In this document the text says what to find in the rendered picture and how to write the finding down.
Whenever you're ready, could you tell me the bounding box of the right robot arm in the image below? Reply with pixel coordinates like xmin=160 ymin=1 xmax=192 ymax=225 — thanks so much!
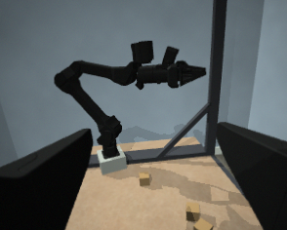
xmin=54 ymin=41 xmax=179 ymax=159

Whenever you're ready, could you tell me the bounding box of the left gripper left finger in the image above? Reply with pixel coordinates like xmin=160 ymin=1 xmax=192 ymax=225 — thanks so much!
xmin=0 ymin=129 xmax=94 ymax=230

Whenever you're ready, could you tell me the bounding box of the small tan block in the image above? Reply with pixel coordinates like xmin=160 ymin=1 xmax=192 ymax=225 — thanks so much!
xmin=186 ymin=202 xmax=199 ymax=222
xmin=193 ymin=218 xmax=213 ymax=230
xmin=139 ymin=172 xmax=149 ymax=186

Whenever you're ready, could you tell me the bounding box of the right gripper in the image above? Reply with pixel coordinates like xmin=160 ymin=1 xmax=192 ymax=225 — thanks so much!
xmin=152 ymin=60 xmax=206 ymax=89

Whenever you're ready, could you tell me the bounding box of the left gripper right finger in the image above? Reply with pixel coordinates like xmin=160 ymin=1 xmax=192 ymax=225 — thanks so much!
xmin=216 ymin=122 xmax=287 ymax=230

